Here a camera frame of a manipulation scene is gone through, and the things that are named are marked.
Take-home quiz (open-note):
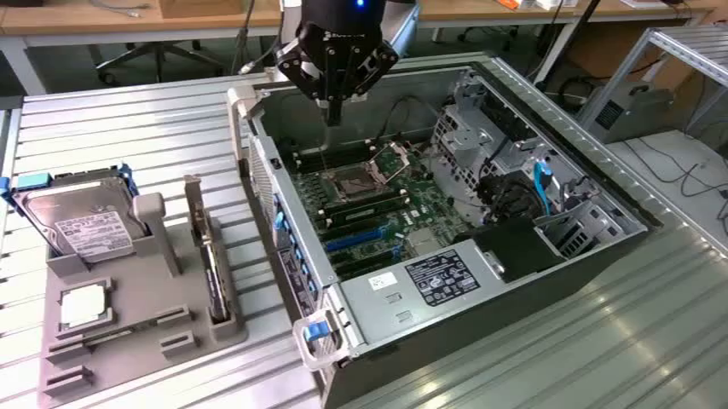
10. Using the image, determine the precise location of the blue SATA wire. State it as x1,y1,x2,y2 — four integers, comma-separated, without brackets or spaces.
533,159,555,218

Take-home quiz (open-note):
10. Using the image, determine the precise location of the black office chair base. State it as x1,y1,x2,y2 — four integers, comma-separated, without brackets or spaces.
431,25,522,43
93,40,228,84

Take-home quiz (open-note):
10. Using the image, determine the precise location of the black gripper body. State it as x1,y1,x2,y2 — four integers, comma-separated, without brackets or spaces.
295,0,388,101

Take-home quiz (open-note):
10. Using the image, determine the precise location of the CPU socket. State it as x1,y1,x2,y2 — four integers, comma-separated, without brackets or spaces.
326,164,387,201

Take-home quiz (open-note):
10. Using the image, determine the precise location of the grey cable with plug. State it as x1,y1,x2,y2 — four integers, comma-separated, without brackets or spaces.
88,0,155,20

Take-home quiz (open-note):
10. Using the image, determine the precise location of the grey power supply unit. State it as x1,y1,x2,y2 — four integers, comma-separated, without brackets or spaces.
338,238,507,346

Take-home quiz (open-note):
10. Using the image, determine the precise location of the grey parts rack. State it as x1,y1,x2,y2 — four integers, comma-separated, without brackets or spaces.
36,191,248,404

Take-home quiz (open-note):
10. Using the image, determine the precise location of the silver CPU chip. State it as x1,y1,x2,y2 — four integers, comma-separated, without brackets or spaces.
58,287,112,329

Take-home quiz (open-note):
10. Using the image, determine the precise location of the hanging grey cable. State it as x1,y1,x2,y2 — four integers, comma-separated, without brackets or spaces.
235,0,285,76

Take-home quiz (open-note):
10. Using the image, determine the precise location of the silver hard disk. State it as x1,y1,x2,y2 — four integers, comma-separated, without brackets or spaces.
21,178,141,263

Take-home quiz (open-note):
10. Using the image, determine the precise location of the long black expansion slot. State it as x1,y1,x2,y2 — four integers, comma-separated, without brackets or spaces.
334,255,400,276

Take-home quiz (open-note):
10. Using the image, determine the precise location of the silver metal disk bay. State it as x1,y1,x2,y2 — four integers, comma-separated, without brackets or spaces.
537,199,630,262
432,104,502,191

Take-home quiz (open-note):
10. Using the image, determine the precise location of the wooden desk white frame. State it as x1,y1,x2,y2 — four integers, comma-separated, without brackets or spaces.
418,0,717,86
0,0,285,97

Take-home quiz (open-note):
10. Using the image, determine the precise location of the thin black wire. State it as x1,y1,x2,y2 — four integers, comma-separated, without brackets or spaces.
380,95,446,138

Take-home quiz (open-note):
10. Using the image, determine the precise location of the green motherboard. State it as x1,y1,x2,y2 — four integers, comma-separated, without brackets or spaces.
287,135,472,278

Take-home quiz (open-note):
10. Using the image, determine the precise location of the grey box with handle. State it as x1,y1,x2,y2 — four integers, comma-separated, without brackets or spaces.
577,83,678,144

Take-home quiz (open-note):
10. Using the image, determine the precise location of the black Nvidia graphics card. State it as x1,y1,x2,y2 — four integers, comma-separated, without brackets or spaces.
181,174,233,325

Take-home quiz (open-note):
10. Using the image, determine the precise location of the green RAM stick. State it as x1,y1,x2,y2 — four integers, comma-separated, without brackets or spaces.
81,320,159,342
322,202,411,227

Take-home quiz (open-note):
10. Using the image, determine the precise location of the blue expansion slot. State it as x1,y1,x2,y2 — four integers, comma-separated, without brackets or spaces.
323,227,383,253

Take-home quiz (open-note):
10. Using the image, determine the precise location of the open grey PC case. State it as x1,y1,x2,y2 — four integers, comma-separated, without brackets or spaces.
225,50,664,409

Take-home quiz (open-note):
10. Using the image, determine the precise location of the black power wire bundle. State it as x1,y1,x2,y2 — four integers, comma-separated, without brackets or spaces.
475,172,541,225

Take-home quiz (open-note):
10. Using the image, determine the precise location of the black RAM slot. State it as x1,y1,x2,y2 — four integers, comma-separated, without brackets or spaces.
315,189,403,210
320,198,408,219
293,147,374,165
297,155,371,174
292,144,374,161
318,193,406,214
295,152,371,170

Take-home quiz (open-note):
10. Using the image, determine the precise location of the aluminium profile frame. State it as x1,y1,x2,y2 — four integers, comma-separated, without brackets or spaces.
573,25,728,141

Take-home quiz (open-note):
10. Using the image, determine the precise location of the large brown cardboard sheet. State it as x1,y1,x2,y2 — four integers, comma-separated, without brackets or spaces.
567,20,704,101

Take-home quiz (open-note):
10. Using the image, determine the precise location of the metal socket cover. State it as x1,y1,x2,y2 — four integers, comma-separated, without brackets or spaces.
367,142,411,180

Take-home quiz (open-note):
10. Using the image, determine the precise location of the blue disk caddy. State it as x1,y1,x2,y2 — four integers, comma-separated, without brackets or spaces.
0,164,141,222

